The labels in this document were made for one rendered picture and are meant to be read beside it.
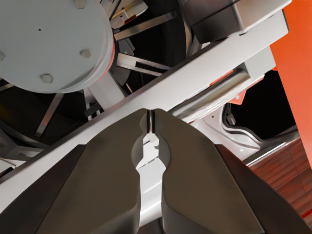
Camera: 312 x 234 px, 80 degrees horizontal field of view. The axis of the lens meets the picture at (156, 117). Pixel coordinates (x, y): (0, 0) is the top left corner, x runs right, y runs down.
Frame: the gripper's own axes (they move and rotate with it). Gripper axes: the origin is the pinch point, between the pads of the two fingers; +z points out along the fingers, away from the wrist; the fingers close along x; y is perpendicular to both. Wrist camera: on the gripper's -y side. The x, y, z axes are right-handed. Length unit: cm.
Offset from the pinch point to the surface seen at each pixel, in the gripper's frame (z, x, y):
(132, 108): 5.5, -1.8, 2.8
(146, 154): 20.2, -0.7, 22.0
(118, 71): 76, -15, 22
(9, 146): 20.2, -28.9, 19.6
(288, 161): 543, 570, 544
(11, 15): 10.4, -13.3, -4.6
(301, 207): 348, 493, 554
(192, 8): 12.5, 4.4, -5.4
